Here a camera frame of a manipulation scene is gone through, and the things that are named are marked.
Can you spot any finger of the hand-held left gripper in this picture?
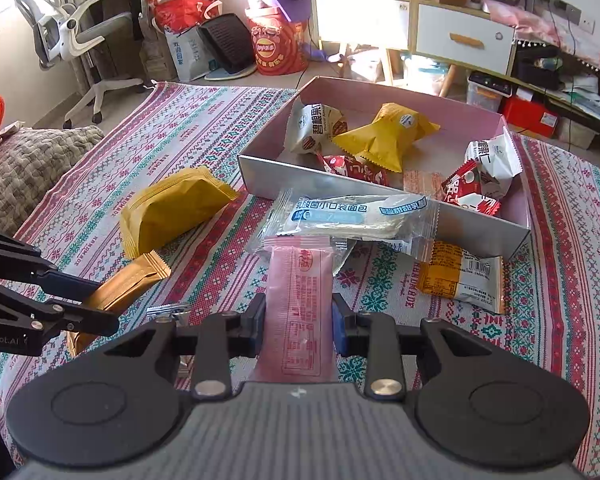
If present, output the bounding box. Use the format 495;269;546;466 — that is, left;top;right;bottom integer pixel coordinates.
0;225;101;303
0;280;120;338

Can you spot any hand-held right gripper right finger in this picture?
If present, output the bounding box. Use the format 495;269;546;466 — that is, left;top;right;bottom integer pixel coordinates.
331;292;486;401

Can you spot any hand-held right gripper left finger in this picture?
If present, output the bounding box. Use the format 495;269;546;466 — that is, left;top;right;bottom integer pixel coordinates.
102;292;268;402

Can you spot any pink snack packet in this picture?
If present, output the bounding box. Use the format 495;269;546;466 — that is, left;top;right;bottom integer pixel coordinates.
252;235;351;386

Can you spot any orange-brown bar packet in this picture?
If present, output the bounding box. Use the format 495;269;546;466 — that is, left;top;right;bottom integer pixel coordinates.
65;251;172;356

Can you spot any pink cardboard box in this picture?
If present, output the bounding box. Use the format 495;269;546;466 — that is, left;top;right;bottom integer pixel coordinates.
236;76;532;261

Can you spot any clear bread packet blue label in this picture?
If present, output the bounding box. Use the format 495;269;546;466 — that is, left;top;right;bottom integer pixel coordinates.
247;189;438;261

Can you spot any plain yellow snack packet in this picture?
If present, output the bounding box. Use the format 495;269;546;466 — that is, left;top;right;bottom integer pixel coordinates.
119;166;240;260

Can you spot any orange white snack packet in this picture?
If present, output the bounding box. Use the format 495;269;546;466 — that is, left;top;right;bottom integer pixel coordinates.
416;240;506;316

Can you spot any yellow snack packet white label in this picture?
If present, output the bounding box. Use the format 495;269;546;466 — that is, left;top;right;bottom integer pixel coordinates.
332;102;441;171

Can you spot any white pecan snack packet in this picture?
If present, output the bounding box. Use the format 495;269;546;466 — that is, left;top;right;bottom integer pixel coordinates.
284;100;348;156
464;127;523;198

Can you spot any small silver chocolate wrapper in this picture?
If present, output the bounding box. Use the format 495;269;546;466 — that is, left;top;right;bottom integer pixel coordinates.
147;305;191;323

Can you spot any grey knitted blanket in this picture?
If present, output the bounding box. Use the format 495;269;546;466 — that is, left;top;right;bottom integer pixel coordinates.
0;127;105;236

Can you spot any patterned woven rug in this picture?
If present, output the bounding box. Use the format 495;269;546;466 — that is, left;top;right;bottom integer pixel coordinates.
0;80;600;476

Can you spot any white shopping bag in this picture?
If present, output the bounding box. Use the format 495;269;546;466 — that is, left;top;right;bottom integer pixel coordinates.
164;25;216;82

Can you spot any white office chair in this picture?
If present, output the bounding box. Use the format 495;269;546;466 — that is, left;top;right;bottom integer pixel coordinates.
12;0;153;131

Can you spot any clear storage bin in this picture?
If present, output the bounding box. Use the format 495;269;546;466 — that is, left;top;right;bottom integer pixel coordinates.
467;71;513;111

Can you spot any red round printed bag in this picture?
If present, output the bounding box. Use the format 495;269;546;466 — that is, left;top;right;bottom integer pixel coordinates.
245;7;311;76

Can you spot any red box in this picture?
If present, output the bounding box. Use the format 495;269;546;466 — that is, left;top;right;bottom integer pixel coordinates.
500;95;561;138

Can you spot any black ribbed panel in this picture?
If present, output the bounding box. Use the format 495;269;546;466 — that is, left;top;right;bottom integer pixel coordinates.
197;14;257;75

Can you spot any black bin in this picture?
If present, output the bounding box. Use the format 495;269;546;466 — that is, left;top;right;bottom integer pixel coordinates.
517;55;563;91

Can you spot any stack of white papers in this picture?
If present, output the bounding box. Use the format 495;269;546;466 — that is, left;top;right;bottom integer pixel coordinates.
562;72;600;126

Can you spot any pink cloth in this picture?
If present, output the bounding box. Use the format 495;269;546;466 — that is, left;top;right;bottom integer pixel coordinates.
480;0;600;81

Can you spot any white drawer orange handle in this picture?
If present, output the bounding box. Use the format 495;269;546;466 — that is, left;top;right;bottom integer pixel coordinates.
415;2;517;77

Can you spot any wall socket strip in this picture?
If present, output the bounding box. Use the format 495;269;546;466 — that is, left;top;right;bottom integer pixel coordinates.
537;0;596;33

